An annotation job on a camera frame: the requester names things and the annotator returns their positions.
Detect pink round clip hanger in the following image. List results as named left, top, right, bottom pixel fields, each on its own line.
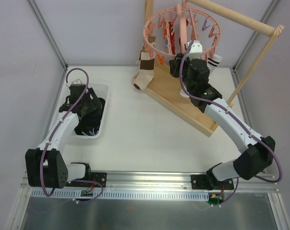
left=143, top=3, right=221, bottom=61

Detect white sock black stripes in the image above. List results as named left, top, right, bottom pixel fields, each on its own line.
left=207, top=54, right=222, bottom=75

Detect wooden hanging frame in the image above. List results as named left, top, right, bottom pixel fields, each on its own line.
left=144, top=0, right=285, bottom=106

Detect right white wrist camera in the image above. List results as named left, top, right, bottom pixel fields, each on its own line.
left=185, top=40, right=203, bottom=59

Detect green circuit board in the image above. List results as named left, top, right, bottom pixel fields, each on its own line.
left=208, top=194, right=224, bottom=206

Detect red patterned sock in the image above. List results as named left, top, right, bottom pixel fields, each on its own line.
left=162, top=19, right=176, bottom=55

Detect cream sock brown toe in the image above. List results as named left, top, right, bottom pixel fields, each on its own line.
left=133, top=46, right=155, bottom=90

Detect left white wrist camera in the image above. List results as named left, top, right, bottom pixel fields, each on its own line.
left=71, top=79, right=82, bottom=85

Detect black white patterned sock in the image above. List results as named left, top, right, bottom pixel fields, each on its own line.
left=74, top=125, right=100, bottom=137

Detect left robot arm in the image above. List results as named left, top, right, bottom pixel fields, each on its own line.
left=25, top=84, right=105, bottom=189

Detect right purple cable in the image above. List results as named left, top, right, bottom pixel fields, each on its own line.
left=179, top=40, right=283, bottom=208

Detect purple clothes peg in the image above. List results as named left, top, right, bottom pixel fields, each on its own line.
left=201, top=18, right=210, bottom=31

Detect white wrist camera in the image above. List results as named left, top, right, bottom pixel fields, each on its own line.
left=185, top=40, right=203, bottom=59
left=71, top=79, right=82, bottom=85

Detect aluminium mounting rail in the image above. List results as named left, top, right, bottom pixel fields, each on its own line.
left=20, top=169, right=279, bottom=202

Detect orange clothes peg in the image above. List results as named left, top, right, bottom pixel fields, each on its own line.
left=157, top=54, right=164, bottom=66

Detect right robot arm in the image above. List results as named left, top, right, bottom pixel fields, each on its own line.
left=169, top=53, right=276, bottom=190

